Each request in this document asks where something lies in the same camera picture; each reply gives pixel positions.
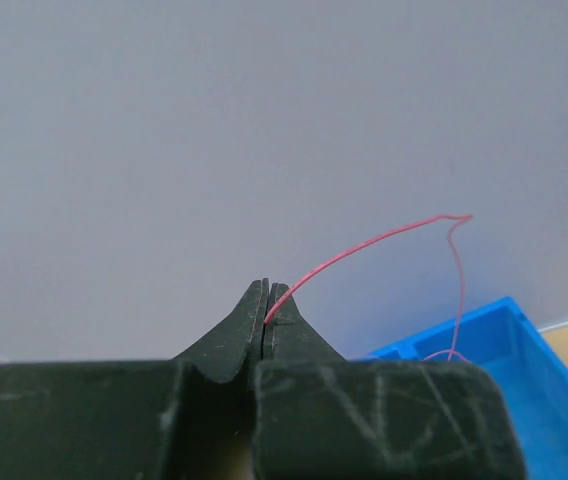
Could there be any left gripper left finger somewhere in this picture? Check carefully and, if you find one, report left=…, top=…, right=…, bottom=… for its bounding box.
left=0, top=280, right=269, bottom=479

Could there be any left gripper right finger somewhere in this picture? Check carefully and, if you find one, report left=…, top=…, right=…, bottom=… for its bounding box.
left=252, top=284, right=527, bottom=479

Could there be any blue double bin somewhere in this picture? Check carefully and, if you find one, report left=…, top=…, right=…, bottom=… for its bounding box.
left=366, top=297, right=568, bottom=480

